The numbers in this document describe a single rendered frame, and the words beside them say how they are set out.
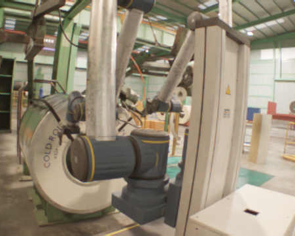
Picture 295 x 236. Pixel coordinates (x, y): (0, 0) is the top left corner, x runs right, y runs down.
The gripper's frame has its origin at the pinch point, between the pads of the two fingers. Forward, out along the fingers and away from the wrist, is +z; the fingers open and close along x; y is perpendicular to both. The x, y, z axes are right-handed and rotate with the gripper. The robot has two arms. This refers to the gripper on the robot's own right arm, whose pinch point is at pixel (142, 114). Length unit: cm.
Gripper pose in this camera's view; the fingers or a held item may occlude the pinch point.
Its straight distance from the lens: 215.5
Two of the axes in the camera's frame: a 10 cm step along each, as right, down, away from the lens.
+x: -0.8, -6.8, 7.3
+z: -6.8, 5.7, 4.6
